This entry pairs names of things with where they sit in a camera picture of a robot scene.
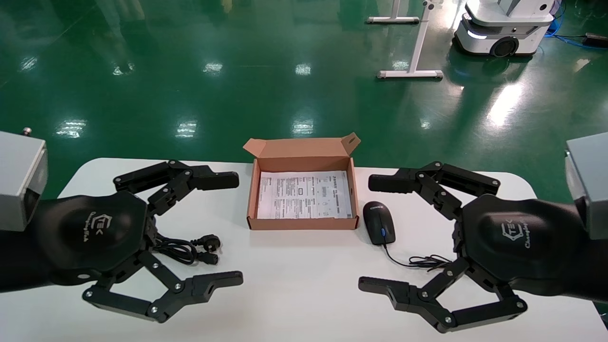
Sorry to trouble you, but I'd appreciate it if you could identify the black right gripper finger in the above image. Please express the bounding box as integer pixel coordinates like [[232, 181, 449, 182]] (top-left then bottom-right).
[[368, 161, 501, 220], [358, 256, 528, 333]]

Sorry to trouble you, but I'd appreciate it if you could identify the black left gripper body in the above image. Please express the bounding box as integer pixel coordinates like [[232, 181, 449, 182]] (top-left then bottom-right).
[[34, 190, 158, 287]]

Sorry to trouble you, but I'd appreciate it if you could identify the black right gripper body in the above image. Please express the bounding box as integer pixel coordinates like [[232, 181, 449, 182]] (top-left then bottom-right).
[[453, 194, 586, 299]]

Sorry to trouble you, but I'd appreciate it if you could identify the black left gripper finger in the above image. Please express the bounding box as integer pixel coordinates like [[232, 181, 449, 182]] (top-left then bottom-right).
[[82, 251, 244, 324], [113, 160, 240, 217]]

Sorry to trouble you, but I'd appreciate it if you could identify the black power cable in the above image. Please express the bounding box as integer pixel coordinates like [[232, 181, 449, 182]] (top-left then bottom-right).
[[152, 232, 222, 266]]

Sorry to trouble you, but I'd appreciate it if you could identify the black wired computer mouse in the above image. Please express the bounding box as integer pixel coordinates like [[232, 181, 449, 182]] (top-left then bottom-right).
[[363, 201, 457, 273]]

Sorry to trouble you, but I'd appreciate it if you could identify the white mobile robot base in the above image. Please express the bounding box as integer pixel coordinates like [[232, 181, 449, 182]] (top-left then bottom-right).
[[452, 0, 556, 58]]

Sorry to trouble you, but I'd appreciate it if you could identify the brown cardboard box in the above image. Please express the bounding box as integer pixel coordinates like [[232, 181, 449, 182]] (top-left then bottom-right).
[[243, 133, 361, 231]]

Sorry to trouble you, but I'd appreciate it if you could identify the printed white paper sheet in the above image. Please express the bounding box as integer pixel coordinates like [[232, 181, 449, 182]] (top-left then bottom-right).
[[257, 171, 353, 220]]

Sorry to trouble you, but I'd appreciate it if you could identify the white T-shaped stand leg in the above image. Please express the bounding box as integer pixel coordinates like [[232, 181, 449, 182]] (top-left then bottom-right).
[[366, 0, 421, 25], [377, 0, 444, 80]]

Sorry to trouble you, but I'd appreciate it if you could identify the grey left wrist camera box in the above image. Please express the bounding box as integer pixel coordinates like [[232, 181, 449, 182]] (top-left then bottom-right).
[[0, 127, 49, 232]]

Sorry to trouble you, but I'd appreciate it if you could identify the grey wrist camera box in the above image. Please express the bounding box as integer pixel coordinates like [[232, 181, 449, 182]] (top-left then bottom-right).
[[564, 132, 608, 241], [0, 127, 49, 232]]

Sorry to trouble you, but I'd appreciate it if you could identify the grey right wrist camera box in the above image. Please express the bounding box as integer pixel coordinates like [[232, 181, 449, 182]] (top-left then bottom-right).
[[564, 132, 608, 241]]

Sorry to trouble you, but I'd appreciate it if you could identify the blue floor cable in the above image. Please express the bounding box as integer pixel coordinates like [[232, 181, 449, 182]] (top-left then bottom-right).
[[544, 0, 608, 51]]

